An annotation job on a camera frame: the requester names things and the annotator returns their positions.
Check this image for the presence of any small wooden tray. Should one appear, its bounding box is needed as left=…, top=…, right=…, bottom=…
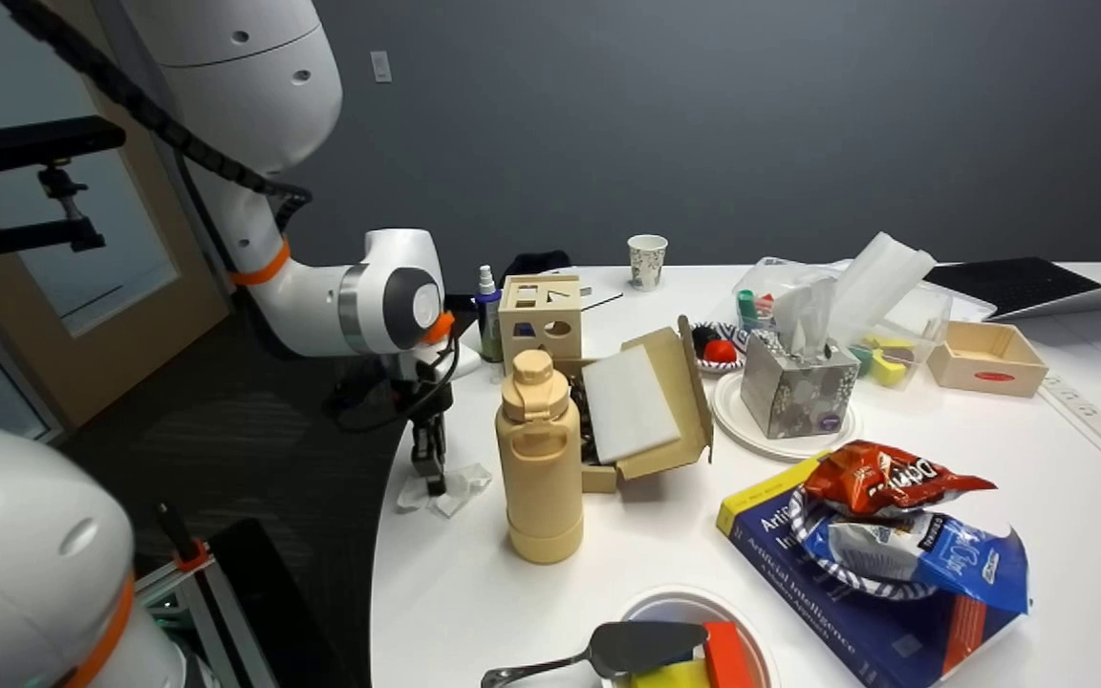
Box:
left=930, top=320, right=1049, bottom=397

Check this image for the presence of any black laptop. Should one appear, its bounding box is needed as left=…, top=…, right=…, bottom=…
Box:
left=930, top=255, right=1101, bottom=320

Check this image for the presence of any clear plastic container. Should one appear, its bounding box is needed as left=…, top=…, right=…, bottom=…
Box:
left=733, top=233, right=938, bottom=363

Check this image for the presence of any grey tissue box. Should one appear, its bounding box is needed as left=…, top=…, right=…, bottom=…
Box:
left=740, top=279, right=856, bottom=433

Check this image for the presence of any wooden shape sorter box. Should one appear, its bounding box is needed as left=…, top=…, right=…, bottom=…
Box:
left=496, top=274, right=584, bottom=371

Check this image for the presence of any yellow wooden block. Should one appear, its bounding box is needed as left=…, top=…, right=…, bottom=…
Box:
left=627, top=652, right=712, bottom=688

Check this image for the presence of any tan insulated bottle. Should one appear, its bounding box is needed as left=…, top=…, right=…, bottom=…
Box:
left=492, top=349, right=584, bottom=566

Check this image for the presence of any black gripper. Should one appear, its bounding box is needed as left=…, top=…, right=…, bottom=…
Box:
left=398, top=355, right=451, bottom=495

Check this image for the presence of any green and blue bottle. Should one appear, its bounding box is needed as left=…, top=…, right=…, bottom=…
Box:
left=479, top=264, right=501, bottom=363

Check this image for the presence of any yellow green tape roll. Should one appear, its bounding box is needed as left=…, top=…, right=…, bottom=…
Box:
left=873, top=343, right=915, bottom=386

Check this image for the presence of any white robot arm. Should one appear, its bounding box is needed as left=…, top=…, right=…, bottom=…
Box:
left=0, top=0, right=443, bottom=688

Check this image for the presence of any white bowl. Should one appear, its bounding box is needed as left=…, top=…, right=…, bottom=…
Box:
left=624, top=594, right=771, bottom=688

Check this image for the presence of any red chip bag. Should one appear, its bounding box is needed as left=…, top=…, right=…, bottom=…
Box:
left=803, top=439, right=989, bottom=521

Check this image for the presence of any small bowl with red item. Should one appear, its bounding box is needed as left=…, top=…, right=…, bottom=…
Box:
left=693, top=326, right=747, bottom=373

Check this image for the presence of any small paper cup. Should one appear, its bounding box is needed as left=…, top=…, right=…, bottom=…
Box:
left=627, top=233, right=670, bottom=288

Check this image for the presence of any white paper napkin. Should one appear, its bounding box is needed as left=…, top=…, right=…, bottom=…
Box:
left=394, top=462, right=492, bottom=521

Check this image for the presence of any red wooden block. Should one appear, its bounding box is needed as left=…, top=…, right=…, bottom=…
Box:
left=705, top=620, right=765, bottom=688

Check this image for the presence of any blue chip bag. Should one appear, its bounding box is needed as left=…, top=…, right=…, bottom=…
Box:
left=789, top=490, right=1030, bottom=610

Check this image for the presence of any white foam pad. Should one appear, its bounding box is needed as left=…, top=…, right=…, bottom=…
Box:
left=582, top=349, right=680, bottom=462

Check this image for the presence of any open cardboard box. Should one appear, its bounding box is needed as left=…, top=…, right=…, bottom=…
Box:
left=582, top=316, right=712, bottom=494

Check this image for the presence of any white plate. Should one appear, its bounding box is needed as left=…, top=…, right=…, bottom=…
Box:
left=712, top=373, right=861, bottom=462

